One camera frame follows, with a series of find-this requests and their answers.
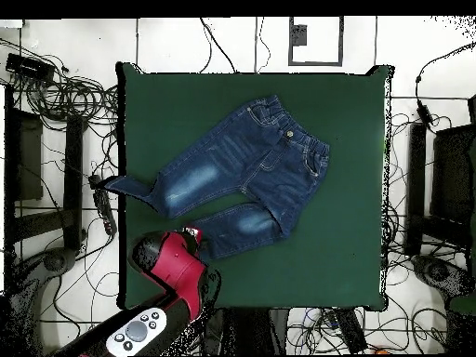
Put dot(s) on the blue denim jeans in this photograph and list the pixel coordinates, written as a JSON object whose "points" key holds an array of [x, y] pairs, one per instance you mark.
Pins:
{"points": [[241, 167]]}

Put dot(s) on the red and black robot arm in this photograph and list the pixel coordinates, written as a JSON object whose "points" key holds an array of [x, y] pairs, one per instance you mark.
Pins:
{"points": [[174, 264]]}

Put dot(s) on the black power strip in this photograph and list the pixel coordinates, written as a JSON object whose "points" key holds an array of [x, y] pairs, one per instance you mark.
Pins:
{"points": [[104, 212]]}

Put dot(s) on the dark green table cloth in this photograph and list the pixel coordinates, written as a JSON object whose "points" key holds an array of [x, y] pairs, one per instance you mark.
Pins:
{"points": [[316, 253]]}

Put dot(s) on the black metal stand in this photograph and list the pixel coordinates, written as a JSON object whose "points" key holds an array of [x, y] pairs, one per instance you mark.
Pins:
{"points": [[72, 167], [452, 174]]}

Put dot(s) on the grey stand base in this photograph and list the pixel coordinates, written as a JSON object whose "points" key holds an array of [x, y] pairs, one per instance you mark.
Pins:
{"points": [[37, 275]]}

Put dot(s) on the black slanted floor bar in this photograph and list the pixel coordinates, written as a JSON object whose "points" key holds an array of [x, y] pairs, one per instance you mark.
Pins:
{"points": [[351, 329]]}

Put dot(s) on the small orange object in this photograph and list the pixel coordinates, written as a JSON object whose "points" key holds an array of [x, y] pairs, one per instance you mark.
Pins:
{"points": [[380, 351]]}

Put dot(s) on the small grey square plate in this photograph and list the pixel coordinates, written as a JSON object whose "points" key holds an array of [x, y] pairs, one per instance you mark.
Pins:
{"points": [[299, 35]]}

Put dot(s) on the black rectangular box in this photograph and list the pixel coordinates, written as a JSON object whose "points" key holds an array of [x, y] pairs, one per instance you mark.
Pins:
{"points": [[28, 67]]}

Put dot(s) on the dark stand base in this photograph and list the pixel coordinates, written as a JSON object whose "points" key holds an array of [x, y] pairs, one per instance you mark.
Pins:
{"points": [[435, 271]]}

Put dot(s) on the black power adapter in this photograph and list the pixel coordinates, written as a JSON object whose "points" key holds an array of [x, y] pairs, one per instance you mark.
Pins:
{"points": [[424, 113]]}

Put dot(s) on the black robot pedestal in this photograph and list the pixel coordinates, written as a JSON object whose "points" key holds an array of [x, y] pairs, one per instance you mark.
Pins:
{"points": [[249, 331]]}

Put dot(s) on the grey square floor frame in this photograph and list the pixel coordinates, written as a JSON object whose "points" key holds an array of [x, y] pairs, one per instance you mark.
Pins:
{"points": [[340, 41]]}

